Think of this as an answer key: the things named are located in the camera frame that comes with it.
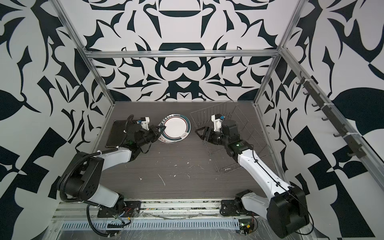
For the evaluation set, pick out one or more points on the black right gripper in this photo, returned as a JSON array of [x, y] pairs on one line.
[[206, 133]]

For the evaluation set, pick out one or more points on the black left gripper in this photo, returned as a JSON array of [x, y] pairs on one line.
[[153, 129]]

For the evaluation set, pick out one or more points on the round white plate green rim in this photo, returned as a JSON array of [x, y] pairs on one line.
[[178, 127]]

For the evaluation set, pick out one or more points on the black plate orange rim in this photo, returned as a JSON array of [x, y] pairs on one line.
[[121, 134]]

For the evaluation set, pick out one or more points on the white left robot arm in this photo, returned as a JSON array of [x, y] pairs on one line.
[[80, 181]]

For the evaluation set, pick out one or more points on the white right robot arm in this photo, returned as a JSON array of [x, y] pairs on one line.
[[284, 206]]

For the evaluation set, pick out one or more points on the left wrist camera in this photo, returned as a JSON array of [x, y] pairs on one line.
[[144, 123]]

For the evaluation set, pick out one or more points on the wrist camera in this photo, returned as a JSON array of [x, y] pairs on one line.
[[217, 120], [144, 123]]

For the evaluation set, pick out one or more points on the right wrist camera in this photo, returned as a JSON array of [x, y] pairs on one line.
[[217, 120]]

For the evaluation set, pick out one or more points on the wire metal dish rack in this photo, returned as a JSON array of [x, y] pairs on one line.
[[249, 129]]

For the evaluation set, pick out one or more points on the white cable duct strip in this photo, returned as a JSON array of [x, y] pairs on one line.
[[161, 224]]

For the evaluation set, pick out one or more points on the aluminium cage frame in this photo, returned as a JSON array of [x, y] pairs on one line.
[[254, 50]]

